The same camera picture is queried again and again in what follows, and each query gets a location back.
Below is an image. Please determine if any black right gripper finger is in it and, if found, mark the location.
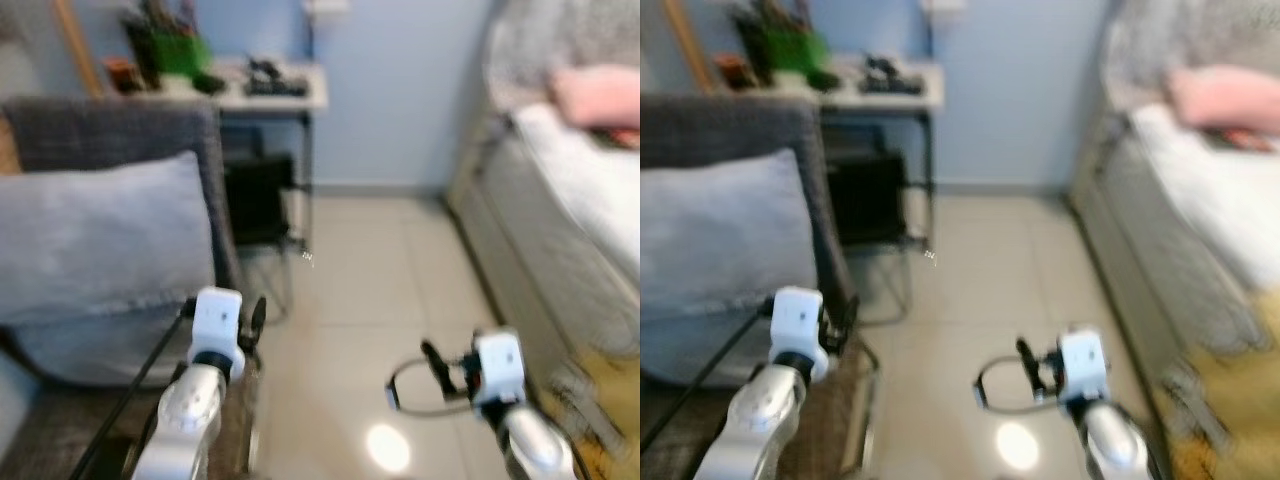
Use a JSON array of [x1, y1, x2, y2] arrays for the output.
[[1015, 338, 1043, 396], [420, 340, 453, 396]]

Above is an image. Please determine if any pink pillow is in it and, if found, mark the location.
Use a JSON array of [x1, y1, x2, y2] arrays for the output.
[[550, 65, 641, 131], [1168, 65, 1280, 131]]

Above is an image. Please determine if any black folding chair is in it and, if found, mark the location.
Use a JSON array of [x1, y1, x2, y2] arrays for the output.
[[830, 150, 926, 321], [222, 150, 311, 321]]

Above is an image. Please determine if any yellow cartoon print blanket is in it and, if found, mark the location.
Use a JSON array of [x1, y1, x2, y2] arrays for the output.
[[1165, 330, 1280, 480], [545, 340, 641, 480]]

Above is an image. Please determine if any grey cushion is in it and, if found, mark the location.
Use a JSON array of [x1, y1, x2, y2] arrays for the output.
[[0, 150, 219, 386], [640, 150, 821, 386]]

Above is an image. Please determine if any grey quilted bed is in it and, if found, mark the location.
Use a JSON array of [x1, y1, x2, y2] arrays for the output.
[[445, 100, 641, 471], [1068, 100, 1280, 471]]

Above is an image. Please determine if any grey woven sofa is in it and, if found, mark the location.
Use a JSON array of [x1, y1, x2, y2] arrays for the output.
[[640, 95, 881, 480], [0, 95, 266, 480]]

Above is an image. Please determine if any white black-framed side table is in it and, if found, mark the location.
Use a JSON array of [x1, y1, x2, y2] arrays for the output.
[[760, 52, 946, 251], [150, 55, 329, 256]]

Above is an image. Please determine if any large black device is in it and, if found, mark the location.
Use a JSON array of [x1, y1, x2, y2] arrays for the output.
[[860, 55, 926, 96], [245, 58, 309, 98]]

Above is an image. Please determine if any white bed sheet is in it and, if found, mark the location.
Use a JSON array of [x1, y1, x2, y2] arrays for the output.
[[1135, 103, 1280, 291], [515, 103, 641, 281]]

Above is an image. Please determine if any small orange item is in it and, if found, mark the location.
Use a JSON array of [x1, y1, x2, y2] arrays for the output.
[[715, 53, 756, 91], [103, 57, 143, 94]]

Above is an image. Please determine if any wooden pole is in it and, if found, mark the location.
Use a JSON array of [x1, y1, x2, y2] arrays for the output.
[[662, 0, 716, 93], [52, 0, 104, 98]]

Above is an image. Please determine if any beige printed headboard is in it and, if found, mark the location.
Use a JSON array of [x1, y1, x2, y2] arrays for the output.
[[485, 0, 641, 116], [1105, 0, 1280, 111]]

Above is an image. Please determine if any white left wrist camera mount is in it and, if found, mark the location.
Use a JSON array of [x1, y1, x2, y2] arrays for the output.
[[190, 287, 246, 381], [770, 287, 831, 383]]

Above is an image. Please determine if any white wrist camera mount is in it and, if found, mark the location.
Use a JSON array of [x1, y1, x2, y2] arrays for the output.
[[1057, 325, 1111, 403], [190, 287, 246, 381], [472, 328, 526, 406], [770, 287, 831, 383]]

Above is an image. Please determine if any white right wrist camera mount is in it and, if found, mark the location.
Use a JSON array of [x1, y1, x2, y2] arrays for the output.
[[1057, 325, 1111, 403], [472, 328, 526, 406]]

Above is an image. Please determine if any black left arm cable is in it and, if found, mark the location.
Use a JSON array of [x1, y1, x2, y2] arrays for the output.
[[70, 305, 196, 480], [640, 305, 776, 451]]

